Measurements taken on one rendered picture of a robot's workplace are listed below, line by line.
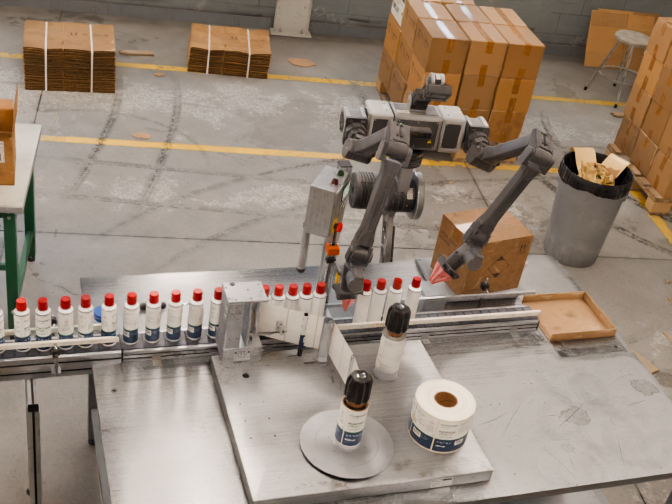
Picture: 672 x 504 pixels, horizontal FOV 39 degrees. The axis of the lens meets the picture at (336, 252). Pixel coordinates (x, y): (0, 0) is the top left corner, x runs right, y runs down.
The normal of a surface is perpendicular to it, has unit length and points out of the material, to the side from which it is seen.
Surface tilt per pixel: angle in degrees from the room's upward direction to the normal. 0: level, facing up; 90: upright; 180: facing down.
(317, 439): 0
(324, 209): 90
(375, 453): 0
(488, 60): 90
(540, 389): 0
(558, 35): 90
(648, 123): 93
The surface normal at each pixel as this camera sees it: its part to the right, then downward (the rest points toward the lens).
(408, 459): 0.14, -0.83
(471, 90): 0.16, 0.56
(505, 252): 0.44, 0.55
